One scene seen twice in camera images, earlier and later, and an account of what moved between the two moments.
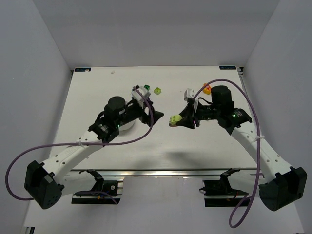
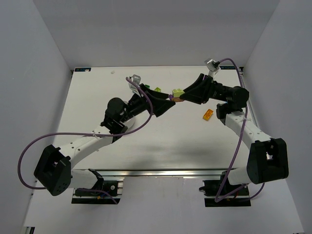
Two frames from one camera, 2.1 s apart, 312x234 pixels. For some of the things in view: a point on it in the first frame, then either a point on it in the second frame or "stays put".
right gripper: (193, 114) -> (206, 88)
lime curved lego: (174, 119) -> (176, 93)
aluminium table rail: (75, 173) stays put
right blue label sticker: (227, 67) stays put
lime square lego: (157, 90) stays put
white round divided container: (132, 128) stays put
